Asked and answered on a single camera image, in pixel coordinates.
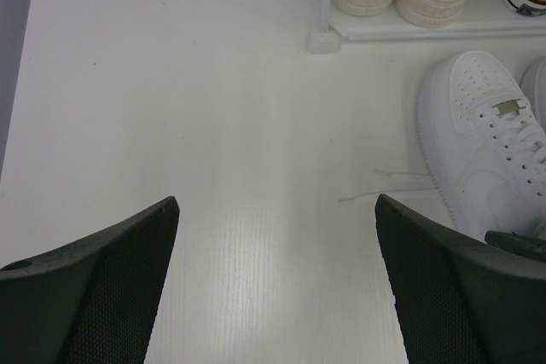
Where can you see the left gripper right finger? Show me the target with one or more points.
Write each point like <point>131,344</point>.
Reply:
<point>461,300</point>

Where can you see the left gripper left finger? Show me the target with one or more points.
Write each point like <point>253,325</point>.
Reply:
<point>94,300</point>

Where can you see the white sneaker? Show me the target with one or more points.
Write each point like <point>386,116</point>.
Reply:
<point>483,147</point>
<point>533,86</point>

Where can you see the white plastic shoe cabinet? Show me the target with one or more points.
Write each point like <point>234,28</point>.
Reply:
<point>479,19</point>

